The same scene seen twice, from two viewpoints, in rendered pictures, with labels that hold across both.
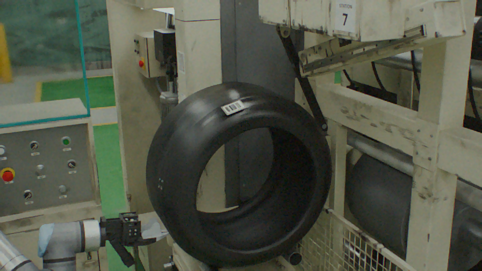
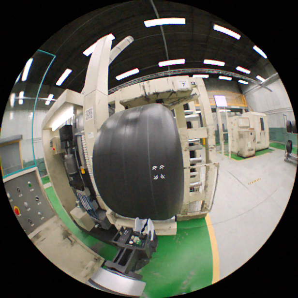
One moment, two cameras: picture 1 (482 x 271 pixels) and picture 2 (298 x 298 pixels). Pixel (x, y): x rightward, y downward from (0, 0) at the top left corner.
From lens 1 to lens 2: 1.48 m
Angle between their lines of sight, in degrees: 55
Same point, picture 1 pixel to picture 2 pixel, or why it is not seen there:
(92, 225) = (120, 284)
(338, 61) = not seen: hidden behind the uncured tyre
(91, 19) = (39, 164)
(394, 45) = (186, 99)
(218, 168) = not seen: hidden behind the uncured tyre
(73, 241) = not seen: outside the picture
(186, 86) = (95, 124)
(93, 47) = (40, 171)
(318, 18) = (167, 87)
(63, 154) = (31, 193)
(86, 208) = (55, 221)
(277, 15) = (135, 95)
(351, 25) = (187, 85)
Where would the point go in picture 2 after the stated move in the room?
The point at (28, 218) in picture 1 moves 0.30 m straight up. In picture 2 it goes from (37, 234) to (11, 191)
